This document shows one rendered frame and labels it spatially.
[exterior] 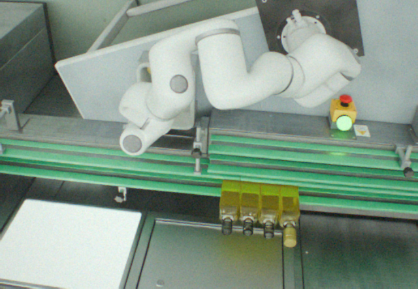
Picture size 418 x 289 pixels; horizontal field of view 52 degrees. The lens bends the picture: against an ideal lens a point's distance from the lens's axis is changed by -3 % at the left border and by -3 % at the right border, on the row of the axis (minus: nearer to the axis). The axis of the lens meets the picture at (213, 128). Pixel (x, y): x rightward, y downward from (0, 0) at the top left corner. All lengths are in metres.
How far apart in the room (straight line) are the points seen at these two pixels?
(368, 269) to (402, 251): 0.15
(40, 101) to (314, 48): 1.51
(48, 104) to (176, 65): 1.31
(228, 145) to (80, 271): 0.56
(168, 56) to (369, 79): 0.74
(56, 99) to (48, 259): 0.96
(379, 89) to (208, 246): 0.72
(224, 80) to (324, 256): 0.81
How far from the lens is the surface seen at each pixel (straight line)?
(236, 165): 1.36
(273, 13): 1.27
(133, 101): 1.02
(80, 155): 1.46
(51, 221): 1.49
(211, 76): 0.81
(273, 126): 1.38
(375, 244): 1.54
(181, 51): 0.88
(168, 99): 0.86
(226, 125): 1.36
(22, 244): 1.46
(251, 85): 0.79
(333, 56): 0.91
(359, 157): 1.36
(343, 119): 1.37
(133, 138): 1.13
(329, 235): 1.52
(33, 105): 2.13
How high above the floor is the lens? 1.98
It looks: 55 degrees down
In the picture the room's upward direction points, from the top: 170 degrees counter-clockwise
